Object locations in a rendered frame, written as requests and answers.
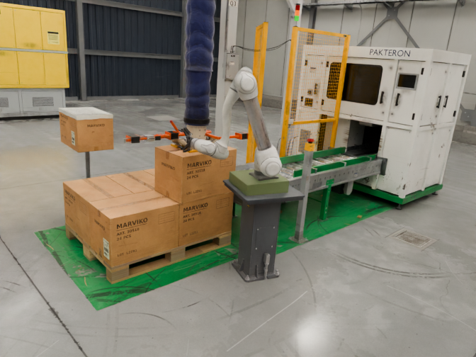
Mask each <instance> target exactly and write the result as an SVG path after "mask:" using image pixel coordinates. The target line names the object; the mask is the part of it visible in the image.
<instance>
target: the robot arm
mask: <svg viewBox="0 0 476 357"><path fill-rule="evenodd" d="M257 96H258V89H257V83H256V79H255V77H254V76H253V72H252V70H251V69H250V68H248V67H243V68H241V69H240V70H239V71H238V73H237V74H236V76H235V78H234V79H233V81H232V84H231V86H230V88H229V91H228V94H227V97H226V99H225V102H224V105H223V108H222V126H223V135H222V138H221V139H220V140H218V141H216V142H215V143H212V142H211V141H208V140H201V139H198V138H192V137H191V135H192V133H191V132H190V131H189V130H188V128H187V127H184V128H183V129H180V130H178V131H181V132H184V134H185V136H186V139H187V144H186V146H185V147H182V146H177V147H179V148H181V150H183V152H188V151H191V150H192V149H194V150H197V151H198V152H200V153H202V154H205V155H208V156H211V157H212V158H215V159H226V158H227V157H228V156H229V151H228V149H227V143H228V140H229V138H230V112H231V109H232V106H233V105H234V103H235V102H236V101H237V99H238V98H240V99H241V100H242V101H243V102H244V106H245V108H246V112H247V115H248V118H249V122H250V125H251V128H252V132H253V134H254V138H255V141H256V145H257V147H256V149H255V154H254V172H249V175H251V176H253V177H254V178H256V179H257V180H258V181H262V180H268V179H279V176H277V174H279V173H280V171H281V168H282V164H281V161H280V158H279V156H278V153H277V150H276V148H275V147H274V146H273V145H272V144H271V142H270V139H269V136H268V132H267V129H266V125H265V122H264V118H263V115H262V112H261V108H260V105H259V100H258V98H257ZM188 147H189V148H188ZM187 148H188V149H187ZM191 148H192V149H191Z"/></svg>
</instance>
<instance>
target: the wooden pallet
mask: <svg viewBox="0 0 476 357"><path fill-rule="evenodd" d="M65 227H66V237H67V238H68V239H69V240H72V239H78V240H79V241H80V242H81V243H82V244H83V251H84V256H85V257H86V258H87V259H88V260H89V261H93V260H96V259H98V260H99V261H100V262H101V263H102V264H103V265H104V266H105V267H106V279H107V280H108V281H109V282H110V283H111V284H114V283H117V282H120V281H123V280H126V279H129V278H132V277H135V276H138V275H141V274H143V273H147V272H150V271H153V270H156V269H158V268H162V267H165V266H168V265H171V264H174V263H177V262H179V261H183V260H185V259H189V258H191V257H194V256H197V255H200V254H204V253H206V252H209V251H212V250H215V249H219V248H221V247H225V246H227V245H230V244H231V235H232V231H229V232H225V233H222V234H218V235H215V236H213V237H208V238H206V239H202V240H199V241H196V242H192V243H190V244H186V245H183V246H178V247H176V248H173V249H170V250H166V251H163V252H160V253H157V254H153V255H151V256H146V257H144V258H141V259H137V260H134V261H130V262H127V263H124V264H121V265H118V266H114V267H110V266H109V265H108V264H107V263H106V262H105V261H104V260H103V259H102V258H101V257H100V256H99V255H98V254H97V253H96V252H95V251H94V250H93V249H92V248H91V247H90V246H89V245H88V244H87V243H86V242H85V241H84V240H83V239H82V238H81V237H80V236H79V235H78V234H77V233H76V232H75V231H74V230H73V229H72V228H71V227H70V226H69V225H68V224H67V223H65ZM209 239H213V241H212V243H209V244H205V245H202V246H199V247H196V248H194V249H190V250H187V251H185V249H186V247H188V246H191V245H194V244H197V243H200V242H204V241H207V240H209ZM162 254H165V258H162V259H159V260H156V261H152V262H149V263H146V264H143V265H141V266H136V267H134V268H130V269H129V265H130V264H133V263H137V262H139V261H143V260H145V259H150V258H152V257H155V256H159V255H162Z"/></svg>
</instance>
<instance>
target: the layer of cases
mask: <svg viewBox="0 0 476 357"><path fill-rule="evenodd" d="M154 175H155V169H146V170H141V171H132V172H127V173H121V174H113V175H107V176H98V177H93V178H84V179H79V180H73V181H65V182H63V191H64V211H65V222H66V223H67V224H68V225H69V226H70V227H71V228H72V229H73V230H74V231H75V232H76V233H77V234H78V235H79V236H80V237H81V238H82V239H83V240H84V241H85V242H86V243H87V244H88V245H89V246H90V247H91V248H92V249H93V250H94V251H95V252H96V253H97V254H98V255H99V256H100V257H101V258H102V259H103V260H104V261H105V262H106V263H107V264H108V265H109V266H110V267H114V266H118V265H121V264H125V263H127V262H130V261H134V260H137V259H141V258H144V257H146V256H151V255H153V254H157V253H160V252H163V251H166V250H170V249H173V248H176V247H180V246H183V245H186V244H190V243H192V242H196V241H199V240H202V239H206V238H208V237H213V236H215V235H218V234H222V233H225V232H229V231H231V230H232V210H233V199H234V193H233V192H229V193H223V194H220V195H215V196H212V197H209V198H203V199H200V200H195V201H191V202H188V203H183V204H180V203H178V202H176V201H175V200H172V199H170V198H168V197H166V196H165V195H162V194H160V193H158V192H156V191H155V190H154Z"/></svg>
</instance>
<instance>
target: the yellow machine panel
mask: <svg viewBox="0 0 476 357"><path fill-rule="evenodd" d="M67 54H68V52H67V35H66V23H65V11H62V10H56V9H50V8H39V7H33V6H23V5H17V4H6V3H0V120H26V119H41V118H59V117H60V115H59V108H66V104H65V92H64V88H69V71H68V59H67Z"/></svg>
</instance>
